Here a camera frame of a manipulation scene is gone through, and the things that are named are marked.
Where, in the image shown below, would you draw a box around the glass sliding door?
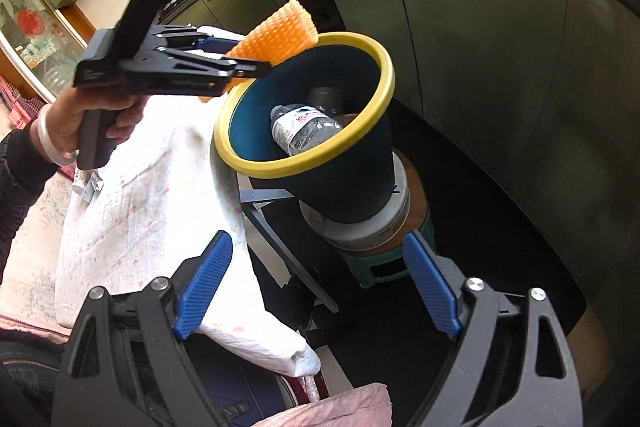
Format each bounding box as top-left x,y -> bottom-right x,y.
0,0 -> 88,105

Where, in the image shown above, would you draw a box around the person's left forearm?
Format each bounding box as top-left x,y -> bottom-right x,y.
0,127 -> 56,278

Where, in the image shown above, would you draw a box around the green base cabinets with drawers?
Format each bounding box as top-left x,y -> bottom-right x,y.
165,0 -> 281,42

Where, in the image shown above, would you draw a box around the green plastic stool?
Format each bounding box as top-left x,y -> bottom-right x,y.
345,227 -> 438,290

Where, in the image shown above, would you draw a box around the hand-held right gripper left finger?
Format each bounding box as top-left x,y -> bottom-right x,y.
52,231 -> 234,427

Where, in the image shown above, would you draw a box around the round wooden board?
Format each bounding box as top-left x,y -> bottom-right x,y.
320,154 -> 432,260

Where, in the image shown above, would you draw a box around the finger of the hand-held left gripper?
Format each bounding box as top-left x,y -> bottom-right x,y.
147,24 -> 247,56
124,48 -> 274,98

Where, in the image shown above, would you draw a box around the person's left hand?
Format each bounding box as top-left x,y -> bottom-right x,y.
45,88 -> 147,154

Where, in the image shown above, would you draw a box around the grey metal table frame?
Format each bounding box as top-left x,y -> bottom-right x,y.
239,189 -> 341,314

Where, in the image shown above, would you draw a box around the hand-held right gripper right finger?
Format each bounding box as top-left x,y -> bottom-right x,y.
402,232 -> 583,427

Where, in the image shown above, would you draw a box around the red checkered apron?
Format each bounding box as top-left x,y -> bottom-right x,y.
0,74 -> 43,130

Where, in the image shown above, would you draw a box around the yellow-rimmed dark waste bin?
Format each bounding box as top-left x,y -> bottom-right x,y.
214,32 -> 397,225

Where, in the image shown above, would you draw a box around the printed wrapper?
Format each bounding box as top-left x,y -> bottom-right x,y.
72,172 -> 103,204

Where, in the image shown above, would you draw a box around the white bangle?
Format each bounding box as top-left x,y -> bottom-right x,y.
31,104 -> 81,168

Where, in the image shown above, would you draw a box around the white floral tablecloth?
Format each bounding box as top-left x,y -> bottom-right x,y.
55,27 -> 322,378

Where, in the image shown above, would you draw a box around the clear plastic water bottle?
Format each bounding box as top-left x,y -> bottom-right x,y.
270,104 -> 343,156

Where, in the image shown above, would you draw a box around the long green base cabinets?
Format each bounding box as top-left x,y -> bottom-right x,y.
250,0 -> 640,358

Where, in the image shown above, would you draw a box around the person's pink jacket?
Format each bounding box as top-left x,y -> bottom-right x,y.
0,312 -> 391,427

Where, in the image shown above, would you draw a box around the orange foam net sleeve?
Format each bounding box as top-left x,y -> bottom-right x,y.
200,0 -> 319,104

